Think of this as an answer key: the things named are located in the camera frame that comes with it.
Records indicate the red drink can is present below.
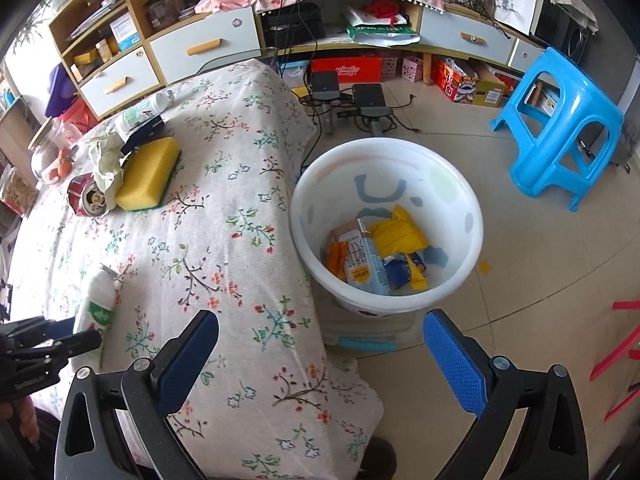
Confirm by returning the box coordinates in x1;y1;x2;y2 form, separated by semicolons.
67;172;112;218

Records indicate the white paper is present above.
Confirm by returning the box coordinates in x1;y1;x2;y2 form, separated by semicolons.
87;132;132;196

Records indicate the purple bag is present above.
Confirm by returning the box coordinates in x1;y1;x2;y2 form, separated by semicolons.
44;65;83;118

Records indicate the small white green-label bottle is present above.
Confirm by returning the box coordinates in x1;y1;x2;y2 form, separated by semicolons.
74;263;121;341

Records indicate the orange packet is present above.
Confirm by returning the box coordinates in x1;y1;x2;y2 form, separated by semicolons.
325;240;351;281

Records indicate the yellow sponge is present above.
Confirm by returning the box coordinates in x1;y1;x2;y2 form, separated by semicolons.
115;136;182;212

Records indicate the white box with drawing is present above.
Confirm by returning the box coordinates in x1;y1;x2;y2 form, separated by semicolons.
492;0;546;36

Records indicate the black case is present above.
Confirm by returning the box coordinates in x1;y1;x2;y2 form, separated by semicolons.
261;2;326;48

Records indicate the red plastic rack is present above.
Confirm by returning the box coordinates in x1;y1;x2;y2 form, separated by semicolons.
590;300;640;423

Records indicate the glass jar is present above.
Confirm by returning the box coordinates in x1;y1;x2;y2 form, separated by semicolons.
27;117;83;183

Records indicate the person's left hand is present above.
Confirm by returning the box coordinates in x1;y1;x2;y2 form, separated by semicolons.
0;397;41;448

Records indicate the yellow plastic wrapper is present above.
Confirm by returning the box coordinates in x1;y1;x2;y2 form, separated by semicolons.
369;205;430;261

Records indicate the translucent plastic storage box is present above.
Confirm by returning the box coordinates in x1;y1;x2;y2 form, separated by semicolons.
320;300;426;361

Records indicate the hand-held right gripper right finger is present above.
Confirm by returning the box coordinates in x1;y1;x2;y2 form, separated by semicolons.
422;309;590;480

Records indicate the blue plastic stool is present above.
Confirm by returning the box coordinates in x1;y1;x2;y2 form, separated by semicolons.
490;47;626;213

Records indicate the blue and white box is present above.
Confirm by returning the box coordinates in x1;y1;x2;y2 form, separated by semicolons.
107;12;138;51

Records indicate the red printed carton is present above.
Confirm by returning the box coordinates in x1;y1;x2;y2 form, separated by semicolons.
431;56;478;103

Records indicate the brown cardboard box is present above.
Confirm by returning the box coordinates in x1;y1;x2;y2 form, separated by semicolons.
467;62;511;108

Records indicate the red shoe box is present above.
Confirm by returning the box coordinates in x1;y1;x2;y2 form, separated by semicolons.
310;56;383;86

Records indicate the large white green-print bottle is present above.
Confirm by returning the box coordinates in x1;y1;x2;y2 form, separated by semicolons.
115;91;173;136

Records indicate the small white cabinet drawer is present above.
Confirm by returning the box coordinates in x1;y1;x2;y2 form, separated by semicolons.
510;40;546;73

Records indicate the black speaker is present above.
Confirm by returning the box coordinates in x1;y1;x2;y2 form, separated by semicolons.
532;0;598;66

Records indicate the red cloth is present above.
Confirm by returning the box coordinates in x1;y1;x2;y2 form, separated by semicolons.
362;0;411;26

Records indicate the dark blue box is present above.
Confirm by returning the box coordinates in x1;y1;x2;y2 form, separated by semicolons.
120;115;168;156

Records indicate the white and green bag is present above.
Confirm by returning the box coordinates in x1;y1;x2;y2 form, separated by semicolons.
345;5;421;48

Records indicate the white plastic bin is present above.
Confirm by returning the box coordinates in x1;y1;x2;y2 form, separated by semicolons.
290;139;485;318

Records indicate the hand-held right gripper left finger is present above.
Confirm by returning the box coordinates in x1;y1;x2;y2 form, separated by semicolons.
54;309;221;480

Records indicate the floral tablecloth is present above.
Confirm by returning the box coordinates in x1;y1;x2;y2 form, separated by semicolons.
10;59;386;480

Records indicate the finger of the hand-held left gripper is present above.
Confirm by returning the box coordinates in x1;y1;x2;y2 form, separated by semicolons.
0;316;76;343
47;329;104;361

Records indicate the pale blue carton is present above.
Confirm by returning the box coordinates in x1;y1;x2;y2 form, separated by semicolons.
346;217;391;296

